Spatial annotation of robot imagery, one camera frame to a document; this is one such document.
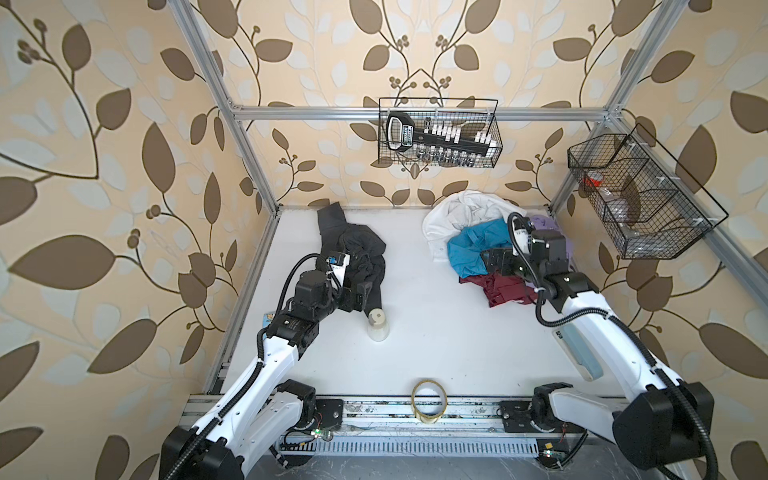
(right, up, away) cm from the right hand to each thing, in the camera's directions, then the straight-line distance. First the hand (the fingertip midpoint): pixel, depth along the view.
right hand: (497, 253), depth 81 cm
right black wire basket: (+36, +13, -7) cm, 38 cm away
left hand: (-38, -6, -2) cm, 39 cm away
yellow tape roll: (-22, -41, -7) cm, 47 cm away
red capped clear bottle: (+32, +22, +7) cm, 39 cm away
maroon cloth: (+5, -11, +10) cm, 16 cm away
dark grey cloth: (-38, +1, +19) cm, 43 cm away
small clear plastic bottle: (-33, -21, +1) cm, 39 cm away
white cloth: (-3, +15, +32) cm, 36 cm away
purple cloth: (+25, +10, +24) cm, 36 cm away
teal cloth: (-3, +1, +21) cm, 22 cm away
